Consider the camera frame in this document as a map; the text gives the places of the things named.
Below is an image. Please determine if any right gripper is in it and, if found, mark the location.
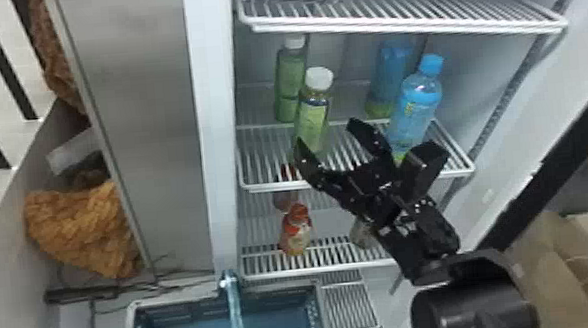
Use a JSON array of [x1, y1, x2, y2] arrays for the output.
[[290, 113, 412, 236]]

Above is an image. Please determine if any green bottle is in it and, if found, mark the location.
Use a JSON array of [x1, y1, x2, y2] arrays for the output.
[[267, 33, 316, 125], [286, 65, 341, 159]]

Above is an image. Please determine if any blue bottle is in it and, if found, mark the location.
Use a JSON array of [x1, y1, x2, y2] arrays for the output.
[[358, 34, 425, 121], [377, 52, 453, 166]]

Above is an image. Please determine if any red bottle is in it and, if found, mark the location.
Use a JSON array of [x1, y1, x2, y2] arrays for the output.
[[272, 190, 316, 259]]

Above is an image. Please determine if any white fridge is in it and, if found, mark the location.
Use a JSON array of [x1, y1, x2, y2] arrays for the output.
[[44, 0, 588, 328]]

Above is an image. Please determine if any fridge door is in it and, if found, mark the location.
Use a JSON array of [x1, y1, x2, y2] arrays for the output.
[[434, 0, 588, 259]]

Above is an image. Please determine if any brown paper bag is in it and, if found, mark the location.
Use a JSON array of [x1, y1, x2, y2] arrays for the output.
[[503, 207, 588, 328]]

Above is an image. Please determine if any orange cloth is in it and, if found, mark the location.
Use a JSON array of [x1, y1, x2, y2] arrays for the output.
[[21, 178, 143, 286]]

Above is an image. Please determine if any black cable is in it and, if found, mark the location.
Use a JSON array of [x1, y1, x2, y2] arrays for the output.
[[42, 266, 217, 307]]

